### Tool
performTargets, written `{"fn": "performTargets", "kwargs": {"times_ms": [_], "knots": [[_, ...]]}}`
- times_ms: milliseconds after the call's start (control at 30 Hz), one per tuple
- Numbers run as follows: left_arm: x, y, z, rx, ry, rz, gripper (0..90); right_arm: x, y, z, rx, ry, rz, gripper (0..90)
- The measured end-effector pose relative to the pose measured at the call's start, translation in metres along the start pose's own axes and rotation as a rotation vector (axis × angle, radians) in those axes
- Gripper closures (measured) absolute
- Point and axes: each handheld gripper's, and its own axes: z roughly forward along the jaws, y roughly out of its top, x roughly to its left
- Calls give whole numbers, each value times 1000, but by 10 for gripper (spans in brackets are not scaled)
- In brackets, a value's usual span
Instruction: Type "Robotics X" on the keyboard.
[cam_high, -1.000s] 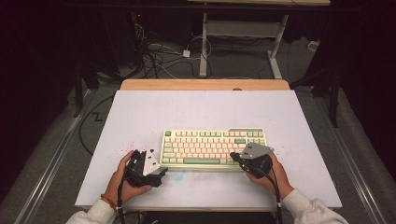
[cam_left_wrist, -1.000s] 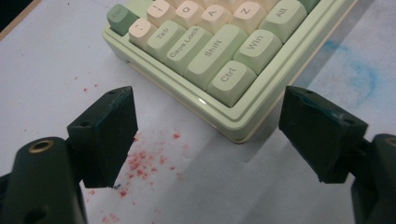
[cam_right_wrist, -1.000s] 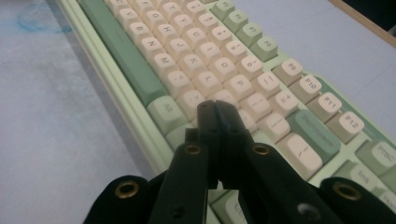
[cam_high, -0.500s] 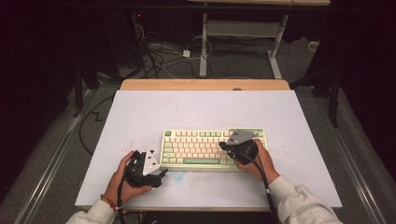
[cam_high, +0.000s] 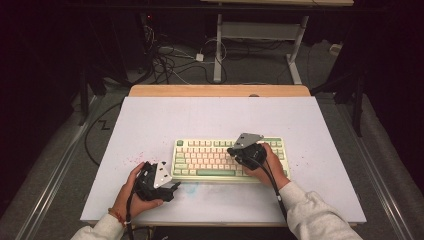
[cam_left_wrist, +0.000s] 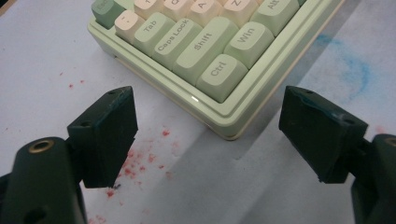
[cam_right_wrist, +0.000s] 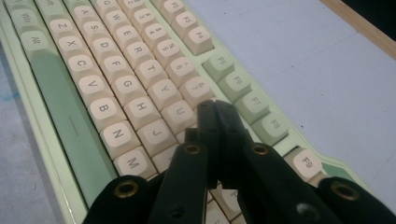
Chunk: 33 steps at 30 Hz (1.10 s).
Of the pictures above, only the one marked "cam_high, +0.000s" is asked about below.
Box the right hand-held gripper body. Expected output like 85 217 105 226
232 132 268 171

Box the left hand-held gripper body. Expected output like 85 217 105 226
134 161 175 203

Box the green and pink keyboard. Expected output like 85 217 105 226
170 136 292 185

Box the person's left hand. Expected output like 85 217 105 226
111 161 165 224

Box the person's right hand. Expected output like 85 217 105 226
242 142 291 191

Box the white board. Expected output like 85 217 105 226
79 96 368 228

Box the wooden table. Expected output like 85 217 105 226
123 84 358 240

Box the black stand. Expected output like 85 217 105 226
77 64 92 127
311 71 365 138

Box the left hand-held gripper cable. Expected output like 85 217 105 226
125 186 138 240

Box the hand-held gripper cable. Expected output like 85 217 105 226
125 186 138 240
249 157 289 223

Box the right hand-held gripper cable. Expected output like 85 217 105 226
249 157 289 223

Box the orange bracelet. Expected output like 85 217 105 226
107 207 127 228

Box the black floor cable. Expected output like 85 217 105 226
83 101 123 168

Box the metal floor rail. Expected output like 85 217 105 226
335 101 416 240
14 95 103 240

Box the white desk frame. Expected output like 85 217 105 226
199 0 355 85

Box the tangle of floor cables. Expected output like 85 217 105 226
141 23 228 85

